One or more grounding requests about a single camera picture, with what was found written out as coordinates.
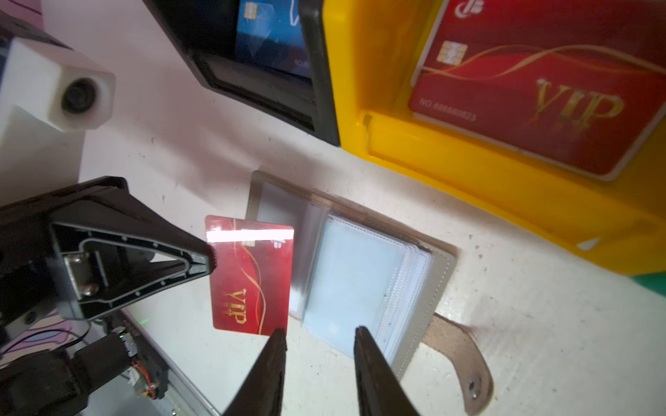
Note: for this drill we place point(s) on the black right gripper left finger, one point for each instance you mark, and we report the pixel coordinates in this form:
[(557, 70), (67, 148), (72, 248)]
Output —
[(262, 391)]

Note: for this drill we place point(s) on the black plastic bin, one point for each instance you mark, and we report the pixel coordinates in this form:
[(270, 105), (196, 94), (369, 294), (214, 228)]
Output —
[(204, 34)]

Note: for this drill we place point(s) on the green plastic bin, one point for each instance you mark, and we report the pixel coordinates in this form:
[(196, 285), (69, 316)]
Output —
[(655, 282)]

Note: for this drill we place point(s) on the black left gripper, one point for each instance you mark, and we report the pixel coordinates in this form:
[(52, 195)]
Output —
[(106, 250)]

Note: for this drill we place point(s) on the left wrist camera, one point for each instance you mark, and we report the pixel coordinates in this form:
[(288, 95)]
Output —
[(51, 96)]

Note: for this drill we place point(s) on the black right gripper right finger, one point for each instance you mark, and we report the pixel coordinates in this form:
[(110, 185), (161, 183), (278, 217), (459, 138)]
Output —
[(378, 390)]

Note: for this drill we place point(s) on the red vip card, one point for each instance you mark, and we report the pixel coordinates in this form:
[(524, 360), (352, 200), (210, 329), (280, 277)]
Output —
[(579, 84), (251, 282)]

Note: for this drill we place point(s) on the aluminium front rail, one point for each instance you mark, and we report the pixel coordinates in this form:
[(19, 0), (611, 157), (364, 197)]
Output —
[(152, 385)]

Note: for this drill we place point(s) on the yellow plastic bin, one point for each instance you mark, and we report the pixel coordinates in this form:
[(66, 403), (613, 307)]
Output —
[(373, 49)]

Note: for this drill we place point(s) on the blue VIP card in bin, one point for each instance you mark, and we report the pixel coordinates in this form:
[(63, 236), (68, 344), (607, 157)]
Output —
[(269, 34)]

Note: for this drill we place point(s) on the red VIP card in bin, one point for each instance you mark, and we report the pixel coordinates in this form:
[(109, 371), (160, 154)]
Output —
[(579, 84)]

